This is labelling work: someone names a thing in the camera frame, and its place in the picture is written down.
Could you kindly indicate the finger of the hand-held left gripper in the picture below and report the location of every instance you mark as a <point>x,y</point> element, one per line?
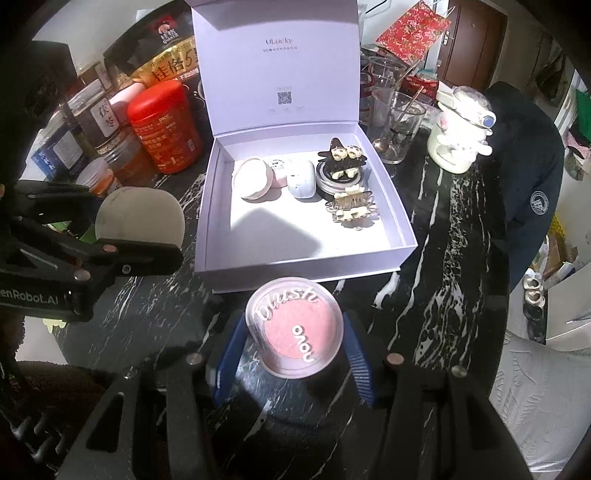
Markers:
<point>138,258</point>
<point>55,191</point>

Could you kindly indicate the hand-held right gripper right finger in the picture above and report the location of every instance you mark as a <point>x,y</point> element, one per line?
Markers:
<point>360,364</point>

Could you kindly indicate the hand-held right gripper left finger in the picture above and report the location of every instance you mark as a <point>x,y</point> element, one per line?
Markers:
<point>228,364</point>

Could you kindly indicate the white cream jar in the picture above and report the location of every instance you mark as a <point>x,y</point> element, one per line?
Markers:
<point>138,212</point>

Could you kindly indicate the clear pink blush compact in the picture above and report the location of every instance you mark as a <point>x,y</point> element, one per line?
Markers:
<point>295,332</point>

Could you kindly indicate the pink cushion compact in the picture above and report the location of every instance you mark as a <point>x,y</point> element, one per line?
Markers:
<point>251,180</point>

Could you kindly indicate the brown hair clip cream bows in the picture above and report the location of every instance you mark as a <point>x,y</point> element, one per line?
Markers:
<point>351,207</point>

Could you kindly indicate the pink round labelled compact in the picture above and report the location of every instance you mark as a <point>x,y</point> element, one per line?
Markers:
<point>279,174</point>

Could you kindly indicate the small white rounded case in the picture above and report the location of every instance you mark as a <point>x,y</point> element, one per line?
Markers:
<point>300,184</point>

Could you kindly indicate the clear powder jar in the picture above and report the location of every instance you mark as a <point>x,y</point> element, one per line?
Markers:
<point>325,185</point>

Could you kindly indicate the hair clip with bear figures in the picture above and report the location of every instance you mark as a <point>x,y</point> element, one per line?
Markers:
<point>344,152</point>

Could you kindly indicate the white hinged gift box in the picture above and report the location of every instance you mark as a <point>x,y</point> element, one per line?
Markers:
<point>277,55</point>

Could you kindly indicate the person's left forearm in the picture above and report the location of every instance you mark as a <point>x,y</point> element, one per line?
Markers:
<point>51,385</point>

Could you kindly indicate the orange contents plastic jar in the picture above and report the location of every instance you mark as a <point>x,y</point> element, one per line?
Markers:
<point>94,177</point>

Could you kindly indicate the blue label plastic jar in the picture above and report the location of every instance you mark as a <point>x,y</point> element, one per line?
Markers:
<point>55,147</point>

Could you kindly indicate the amber granule plastic jar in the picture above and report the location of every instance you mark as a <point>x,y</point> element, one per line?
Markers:
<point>129,161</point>

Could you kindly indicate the dark jar white label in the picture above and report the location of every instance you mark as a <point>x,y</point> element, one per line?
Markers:
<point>101,120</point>

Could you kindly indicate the red tin can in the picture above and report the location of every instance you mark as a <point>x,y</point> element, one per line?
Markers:
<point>161,129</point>

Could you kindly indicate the black and gold oat bag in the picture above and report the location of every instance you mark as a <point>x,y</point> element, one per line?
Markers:
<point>161,60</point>

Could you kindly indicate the pair of white slippers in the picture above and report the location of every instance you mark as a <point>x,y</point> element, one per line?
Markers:
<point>534,295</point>

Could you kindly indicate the copper stirring spoon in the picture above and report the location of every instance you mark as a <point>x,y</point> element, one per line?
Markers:
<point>397,122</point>

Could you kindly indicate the cream cartoon water bottle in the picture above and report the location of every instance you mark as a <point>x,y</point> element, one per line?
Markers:
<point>457,138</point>

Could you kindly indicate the dark navy jacket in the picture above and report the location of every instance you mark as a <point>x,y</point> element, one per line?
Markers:
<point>526,161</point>

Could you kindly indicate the tall clear drinking glass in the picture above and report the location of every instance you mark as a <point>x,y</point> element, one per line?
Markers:
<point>385,83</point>

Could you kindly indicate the small red box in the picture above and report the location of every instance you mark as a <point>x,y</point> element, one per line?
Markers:
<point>421,87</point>

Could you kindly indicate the red floral gift box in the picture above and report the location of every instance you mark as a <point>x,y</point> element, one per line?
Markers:
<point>413,30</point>

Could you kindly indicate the brown wooden door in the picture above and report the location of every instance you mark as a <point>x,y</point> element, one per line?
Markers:
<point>475,41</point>

